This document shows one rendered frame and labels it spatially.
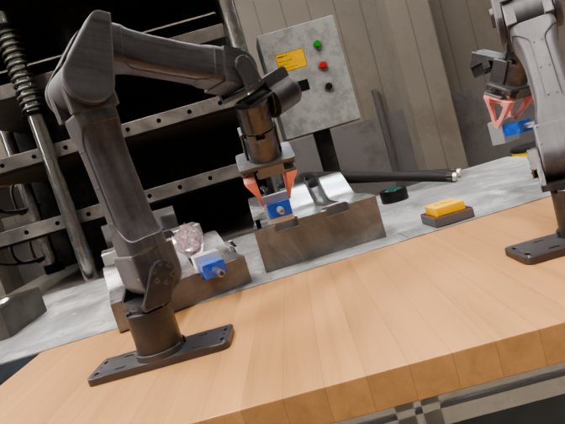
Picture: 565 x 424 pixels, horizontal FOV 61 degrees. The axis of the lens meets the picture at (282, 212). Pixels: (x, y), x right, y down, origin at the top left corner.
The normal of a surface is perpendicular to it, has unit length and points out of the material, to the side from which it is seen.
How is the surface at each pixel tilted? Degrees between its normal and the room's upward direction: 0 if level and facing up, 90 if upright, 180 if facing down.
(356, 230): 90
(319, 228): 90
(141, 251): 90
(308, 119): 90
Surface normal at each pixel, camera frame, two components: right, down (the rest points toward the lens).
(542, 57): -0.49, -0.41
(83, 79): 0.63, -0.09
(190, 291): 0.35, 0.01
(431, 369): -0.01, 0.12
